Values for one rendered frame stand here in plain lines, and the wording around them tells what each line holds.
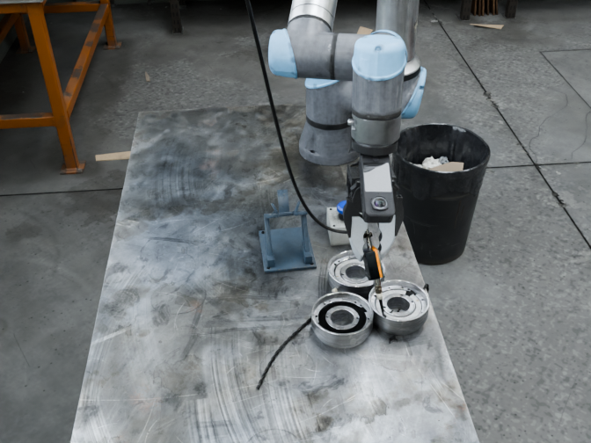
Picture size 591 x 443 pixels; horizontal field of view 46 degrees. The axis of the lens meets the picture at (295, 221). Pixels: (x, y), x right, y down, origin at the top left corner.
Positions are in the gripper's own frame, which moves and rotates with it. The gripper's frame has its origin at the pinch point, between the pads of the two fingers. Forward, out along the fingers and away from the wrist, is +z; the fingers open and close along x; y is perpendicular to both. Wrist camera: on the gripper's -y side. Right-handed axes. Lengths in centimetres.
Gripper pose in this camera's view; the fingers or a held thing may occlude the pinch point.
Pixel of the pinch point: (370, 256)
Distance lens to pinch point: 117.0
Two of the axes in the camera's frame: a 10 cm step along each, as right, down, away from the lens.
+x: -10.0, 0.4, -0.5
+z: 0.1, 8.8, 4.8
